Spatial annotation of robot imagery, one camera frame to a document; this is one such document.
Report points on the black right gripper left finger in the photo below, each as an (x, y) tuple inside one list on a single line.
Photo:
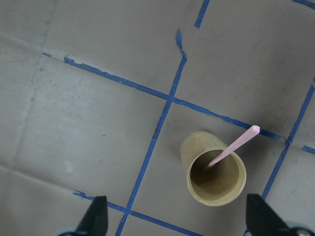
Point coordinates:
[(95, 220)]

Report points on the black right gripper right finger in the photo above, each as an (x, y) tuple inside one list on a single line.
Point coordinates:
[(261, 220)]

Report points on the pink chopstick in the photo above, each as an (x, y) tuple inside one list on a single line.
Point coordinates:
[(244, 138)]

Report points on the bamboo wooden cup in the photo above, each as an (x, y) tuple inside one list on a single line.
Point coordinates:
[(221, 183)]

